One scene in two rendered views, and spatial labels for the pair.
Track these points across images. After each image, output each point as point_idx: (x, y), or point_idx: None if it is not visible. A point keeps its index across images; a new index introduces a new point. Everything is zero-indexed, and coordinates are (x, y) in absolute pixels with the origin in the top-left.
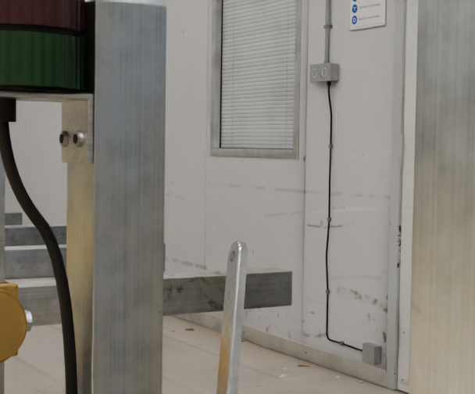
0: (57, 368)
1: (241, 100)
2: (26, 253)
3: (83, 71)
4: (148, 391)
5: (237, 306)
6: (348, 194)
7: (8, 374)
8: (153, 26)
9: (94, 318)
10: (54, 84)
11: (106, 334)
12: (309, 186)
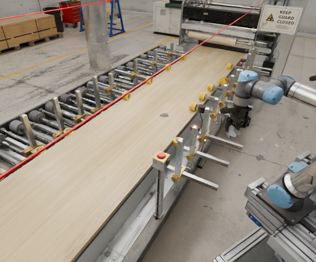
0: None
1: None
2: None
3: (203, 112)
4: (205, 128)
5: (214, 126)
6: None
7: None
8: (208, 110)
9: (202, 123)
10: (200, 113)
11: (202, 125)
12: None
